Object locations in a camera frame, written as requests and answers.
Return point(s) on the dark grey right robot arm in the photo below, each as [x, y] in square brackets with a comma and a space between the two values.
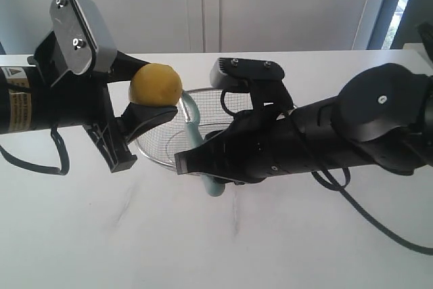
[382, 116]

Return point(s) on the yellow lemon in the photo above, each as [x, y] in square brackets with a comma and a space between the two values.
[155, 85]

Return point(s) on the teal handled peeler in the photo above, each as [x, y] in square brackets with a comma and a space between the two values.
[199, 143]

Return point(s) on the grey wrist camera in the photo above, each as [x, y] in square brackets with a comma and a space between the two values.
[261, 79]
[82, 35]

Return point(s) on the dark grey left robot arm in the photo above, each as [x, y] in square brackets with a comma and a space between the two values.
[18, 84]

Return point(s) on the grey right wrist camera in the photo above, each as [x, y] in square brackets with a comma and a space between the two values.
[261, 79]

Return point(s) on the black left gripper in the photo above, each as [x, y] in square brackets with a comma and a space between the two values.
[66, 99]

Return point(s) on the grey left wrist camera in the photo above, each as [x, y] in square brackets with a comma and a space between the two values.
[82, 35]

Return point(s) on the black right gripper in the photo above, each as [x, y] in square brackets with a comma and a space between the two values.
[250, 153]

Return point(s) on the oval metal wire basket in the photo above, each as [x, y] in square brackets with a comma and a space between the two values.
[199, 107]

